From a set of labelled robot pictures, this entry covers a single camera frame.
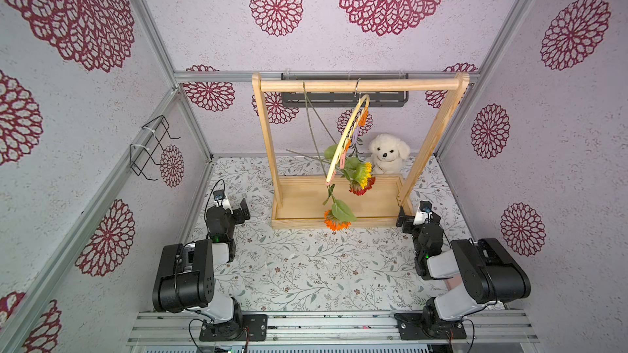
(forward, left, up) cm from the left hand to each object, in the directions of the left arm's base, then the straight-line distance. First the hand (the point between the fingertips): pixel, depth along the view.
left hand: (233, 202), depth 94 cm
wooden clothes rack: (+5, -25, -9) cm, 27 cm away
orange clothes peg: (+16, -44, +14) cm, 49 cm away
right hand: (-3, -69, +2) cm, 69 cm away
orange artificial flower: (-14, -38, +13) cm, 43 cm away
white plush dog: (+19, -61, +6) cm, 65 cm away
